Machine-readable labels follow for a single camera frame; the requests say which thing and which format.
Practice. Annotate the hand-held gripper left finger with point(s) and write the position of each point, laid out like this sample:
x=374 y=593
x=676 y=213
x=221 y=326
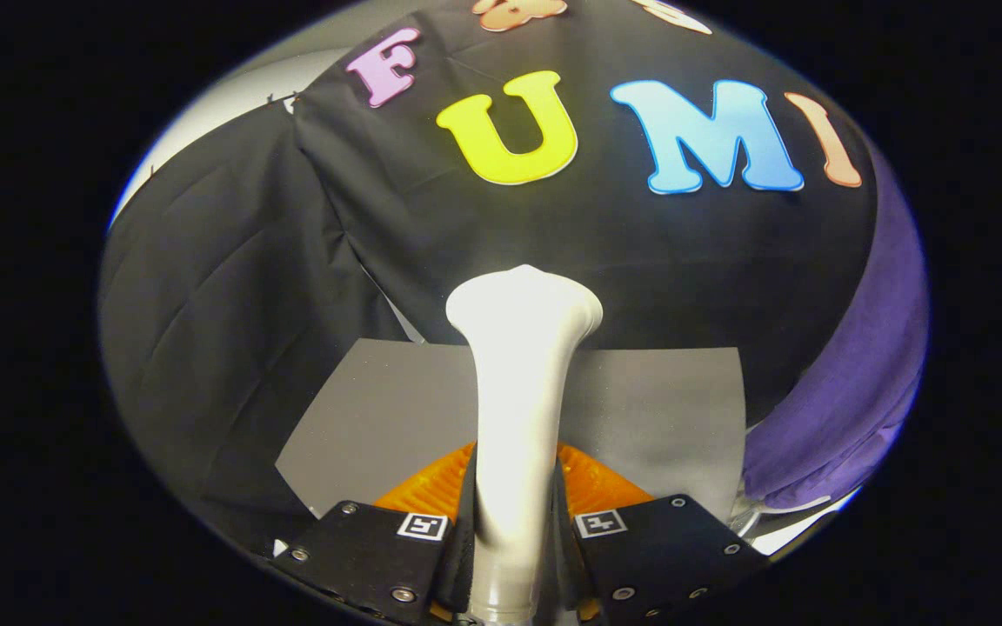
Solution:
x=379 y=556

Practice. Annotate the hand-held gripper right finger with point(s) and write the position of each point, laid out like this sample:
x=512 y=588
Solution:
x=657 y=556

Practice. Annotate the white garment steamer head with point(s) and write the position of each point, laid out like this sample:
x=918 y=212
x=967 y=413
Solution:
x=518 y=391

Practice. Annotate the grey drawer cabinet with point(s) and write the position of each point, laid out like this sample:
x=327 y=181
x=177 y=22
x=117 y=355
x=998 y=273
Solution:
x=379 y=417

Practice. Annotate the black backdrop cloth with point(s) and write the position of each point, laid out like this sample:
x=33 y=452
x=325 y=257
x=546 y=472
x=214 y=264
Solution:
x=205 y=304

